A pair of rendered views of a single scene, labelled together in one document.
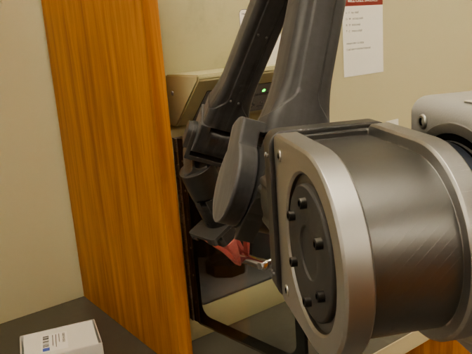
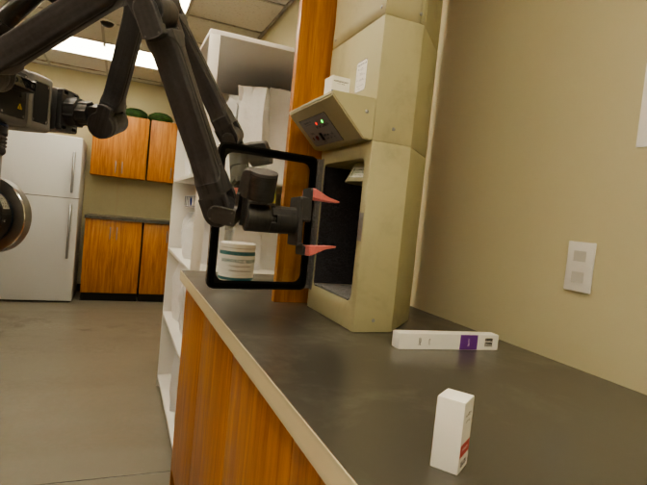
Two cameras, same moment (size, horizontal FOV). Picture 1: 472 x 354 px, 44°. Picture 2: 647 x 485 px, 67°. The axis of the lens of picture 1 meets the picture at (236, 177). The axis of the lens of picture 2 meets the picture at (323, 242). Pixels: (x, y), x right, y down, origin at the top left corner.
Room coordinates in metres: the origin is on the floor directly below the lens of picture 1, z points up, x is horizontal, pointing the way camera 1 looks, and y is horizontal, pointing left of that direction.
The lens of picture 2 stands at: (1.50, -1.32, 1.22)
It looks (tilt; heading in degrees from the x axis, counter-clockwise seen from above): 3 degrees down; 103
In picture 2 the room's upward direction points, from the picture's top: 6 degrees clockwise
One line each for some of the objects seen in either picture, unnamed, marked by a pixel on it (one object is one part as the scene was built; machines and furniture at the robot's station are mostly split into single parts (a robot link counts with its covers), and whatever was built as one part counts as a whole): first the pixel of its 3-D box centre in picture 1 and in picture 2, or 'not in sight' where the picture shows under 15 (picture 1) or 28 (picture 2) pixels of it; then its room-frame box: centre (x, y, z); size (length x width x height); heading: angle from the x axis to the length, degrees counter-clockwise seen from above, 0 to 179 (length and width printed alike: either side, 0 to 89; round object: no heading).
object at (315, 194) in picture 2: not in sight; (318, 206); (1.25, -0.29, 1.24); 0.09 x 0.07 x 0.07; 36
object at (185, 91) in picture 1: (249, 92); (326, 124); (1.18, -0.04, 1.46); 0.32 x 0.12 x 0.10; 126
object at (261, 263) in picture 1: (256, 256); not in sight; (0.94, -0.02, 1.20); 0.10 x 0.05 x 0.03; 43
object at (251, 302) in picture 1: (239, 248); (264, 219); (1.02, 0.00, 1.19); 0.30 x 0.01 x 0.40; 43
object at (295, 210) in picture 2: not in sight; (285, 219); (1.19, -0.34, 1.20); 0.07 x 0.07 x 0.10; 36
